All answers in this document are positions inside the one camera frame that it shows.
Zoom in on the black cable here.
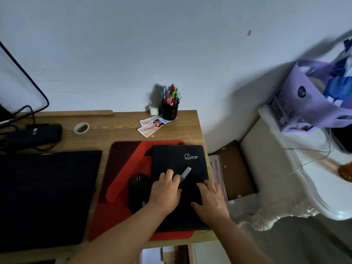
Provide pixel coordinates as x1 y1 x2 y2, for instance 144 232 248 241
0 105 59 152

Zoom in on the black pen holder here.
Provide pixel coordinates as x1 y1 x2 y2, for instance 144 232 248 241
160 99 179 121

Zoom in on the blue and white bag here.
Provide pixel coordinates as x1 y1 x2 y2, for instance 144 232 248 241
322 38 352 108

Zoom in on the person's left hand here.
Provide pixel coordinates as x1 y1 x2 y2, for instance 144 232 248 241
148 169 182 215

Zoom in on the bunch of colourful pens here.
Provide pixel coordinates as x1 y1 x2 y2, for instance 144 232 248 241
160 83 182 105

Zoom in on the black diary notebook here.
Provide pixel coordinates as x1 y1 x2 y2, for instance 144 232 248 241
150 145 211 233

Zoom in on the white cable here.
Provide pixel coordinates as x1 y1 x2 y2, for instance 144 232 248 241
284 128 334 175

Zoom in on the purple plastic basket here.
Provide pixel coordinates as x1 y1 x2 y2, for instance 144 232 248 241
280 59 352 128

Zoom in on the person's right hand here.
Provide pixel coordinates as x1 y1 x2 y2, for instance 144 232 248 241
190 180 230 225

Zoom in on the black laptop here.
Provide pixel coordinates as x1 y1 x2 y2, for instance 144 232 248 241
0 150 103 253

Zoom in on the red and black mouse pad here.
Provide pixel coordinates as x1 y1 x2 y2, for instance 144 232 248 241
88 140 195 242

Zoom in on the purple drawer organizer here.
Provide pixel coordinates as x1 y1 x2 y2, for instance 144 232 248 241
267 89 317 133

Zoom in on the person's right forearm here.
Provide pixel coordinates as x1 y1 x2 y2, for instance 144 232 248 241
210 216 273 264

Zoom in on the brown cardboard box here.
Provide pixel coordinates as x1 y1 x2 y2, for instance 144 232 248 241
210 140 259 201

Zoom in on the person's left forearm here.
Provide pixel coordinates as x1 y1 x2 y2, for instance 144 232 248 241
66 202 167 264

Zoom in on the wooden desk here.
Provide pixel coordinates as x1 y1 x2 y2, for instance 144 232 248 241
0 109 220 264

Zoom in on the black power adapter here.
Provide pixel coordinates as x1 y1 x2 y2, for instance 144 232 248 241
0 123 63 152

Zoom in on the white tape roll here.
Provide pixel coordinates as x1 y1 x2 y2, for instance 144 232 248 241
73 122 90 134

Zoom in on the orange round object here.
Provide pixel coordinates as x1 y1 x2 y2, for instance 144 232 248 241
337 161 352 183

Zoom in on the silver pen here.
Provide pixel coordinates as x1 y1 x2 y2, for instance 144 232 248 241
179 167 192 183

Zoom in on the white ornate side table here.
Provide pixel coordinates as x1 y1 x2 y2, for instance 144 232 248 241
236 104 352 232

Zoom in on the black computer mouse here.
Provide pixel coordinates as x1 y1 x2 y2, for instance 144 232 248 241
128 173 151 215

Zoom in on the stack of papers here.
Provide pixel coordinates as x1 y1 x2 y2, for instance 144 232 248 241
208 154 229 203

